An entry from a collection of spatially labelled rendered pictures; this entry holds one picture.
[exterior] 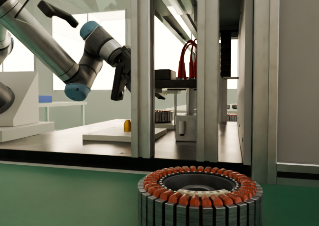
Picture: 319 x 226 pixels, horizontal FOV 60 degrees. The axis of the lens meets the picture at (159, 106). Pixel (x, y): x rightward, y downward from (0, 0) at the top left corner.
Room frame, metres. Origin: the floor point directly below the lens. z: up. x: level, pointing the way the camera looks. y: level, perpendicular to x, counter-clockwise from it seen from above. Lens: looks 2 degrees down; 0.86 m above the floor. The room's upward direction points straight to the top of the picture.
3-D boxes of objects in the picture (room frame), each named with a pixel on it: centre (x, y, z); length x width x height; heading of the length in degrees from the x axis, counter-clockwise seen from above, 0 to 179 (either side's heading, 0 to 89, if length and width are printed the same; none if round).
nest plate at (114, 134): (0.64, 0.07, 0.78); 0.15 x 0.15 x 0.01; 75
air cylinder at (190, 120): (0.60, -0.07, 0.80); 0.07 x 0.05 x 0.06; 165
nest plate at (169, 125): (0.87, 0.01, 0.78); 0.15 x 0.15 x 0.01; 75
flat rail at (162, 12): (0.73, -0.05, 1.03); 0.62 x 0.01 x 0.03; 165
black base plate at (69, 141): (0.75, 0.03, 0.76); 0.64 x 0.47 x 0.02; 165
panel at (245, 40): (0.69, -0.20, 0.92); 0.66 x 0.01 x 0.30; 165
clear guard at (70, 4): (0.59, 0.08, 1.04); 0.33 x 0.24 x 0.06; 75
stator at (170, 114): (0.87, 0.01, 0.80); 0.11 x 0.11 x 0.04
